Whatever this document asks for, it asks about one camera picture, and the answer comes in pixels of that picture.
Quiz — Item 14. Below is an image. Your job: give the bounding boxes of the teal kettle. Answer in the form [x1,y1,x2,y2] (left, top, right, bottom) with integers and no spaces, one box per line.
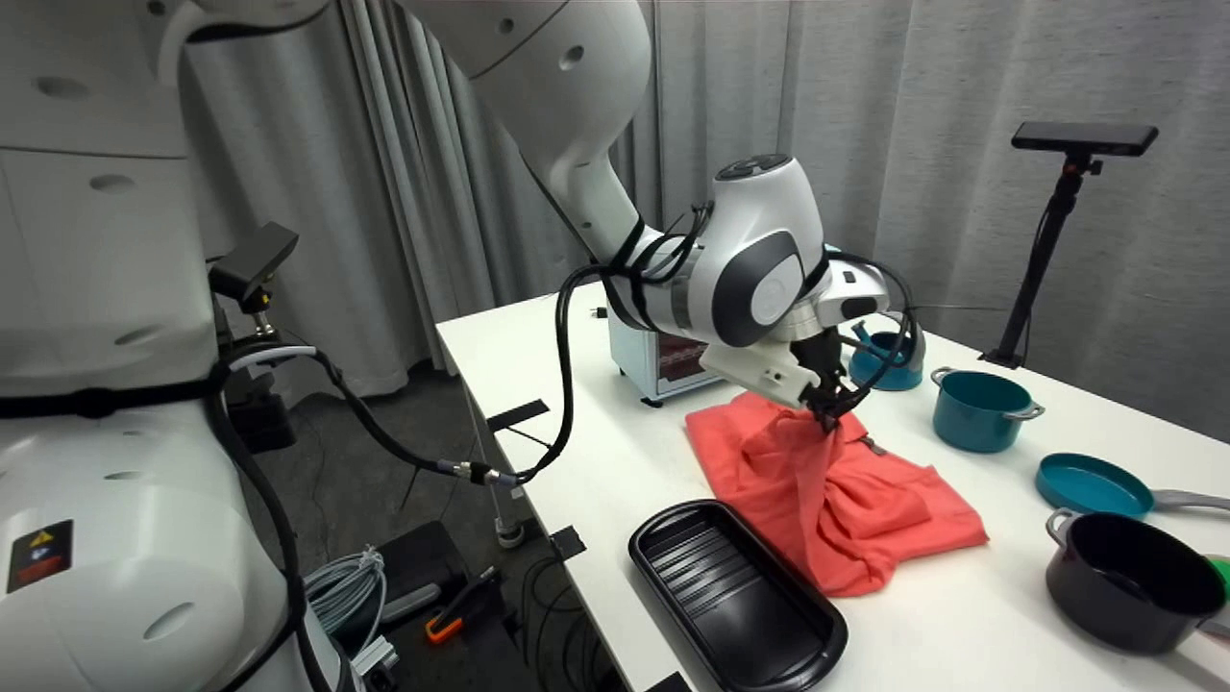
[848,305,932,396]

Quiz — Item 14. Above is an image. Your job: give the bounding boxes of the black camera on mount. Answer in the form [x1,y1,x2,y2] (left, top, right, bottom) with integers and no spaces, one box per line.
[204,217,303,316]

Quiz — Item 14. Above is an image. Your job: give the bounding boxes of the long black tape strip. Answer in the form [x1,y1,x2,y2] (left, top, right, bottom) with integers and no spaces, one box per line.
[485,396,555,435]

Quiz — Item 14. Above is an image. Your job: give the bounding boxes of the thin black floor cables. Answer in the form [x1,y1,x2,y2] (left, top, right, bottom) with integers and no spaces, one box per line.
[516,553,618,692]

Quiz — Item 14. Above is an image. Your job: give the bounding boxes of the black cooking pot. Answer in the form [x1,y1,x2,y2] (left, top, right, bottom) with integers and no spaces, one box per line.
[1041,506,1230,656]

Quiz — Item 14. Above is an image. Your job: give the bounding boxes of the black stand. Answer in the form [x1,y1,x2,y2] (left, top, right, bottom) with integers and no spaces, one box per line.
[978,120,1165,372]

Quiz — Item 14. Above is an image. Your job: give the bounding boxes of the grey curtain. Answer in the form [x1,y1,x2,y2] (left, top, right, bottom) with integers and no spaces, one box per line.
[177,0,1230,446]

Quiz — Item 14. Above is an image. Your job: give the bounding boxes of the white cable bundle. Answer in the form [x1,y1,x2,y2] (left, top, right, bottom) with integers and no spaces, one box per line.
[303,545,405,683]

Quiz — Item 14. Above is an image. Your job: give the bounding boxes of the coral red printed shirt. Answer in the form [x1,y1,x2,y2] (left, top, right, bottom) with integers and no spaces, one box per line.
[680,388,994,602]

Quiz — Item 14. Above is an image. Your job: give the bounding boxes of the black oval tray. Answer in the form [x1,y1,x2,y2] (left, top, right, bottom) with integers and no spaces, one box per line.
[627,495,854,692]

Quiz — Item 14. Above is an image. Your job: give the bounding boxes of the metal table leg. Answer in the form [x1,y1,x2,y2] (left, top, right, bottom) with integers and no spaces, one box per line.
[477,435,536,553]

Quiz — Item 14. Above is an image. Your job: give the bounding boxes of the teal pot with handles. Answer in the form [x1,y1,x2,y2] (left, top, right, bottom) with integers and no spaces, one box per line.
[928,360,1050,456]

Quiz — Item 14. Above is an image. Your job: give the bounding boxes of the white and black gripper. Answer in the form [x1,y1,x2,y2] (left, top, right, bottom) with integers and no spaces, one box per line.
[723,321,871,435]

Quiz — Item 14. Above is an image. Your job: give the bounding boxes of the teal pan with grey handle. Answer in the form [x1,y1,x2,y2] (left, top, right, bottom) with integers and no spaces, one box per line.
[1036,448,1230,524]

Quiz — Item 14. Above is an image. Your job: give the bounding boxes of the black floor box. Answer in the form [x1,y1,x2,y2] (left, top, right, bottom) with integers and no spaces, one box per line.
[373,516,475,606]

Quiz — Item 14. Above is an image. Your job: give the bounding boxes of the orange handled tool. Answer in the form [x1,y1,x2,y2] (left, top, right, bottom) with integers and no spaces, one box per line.
[420,561,505,645]

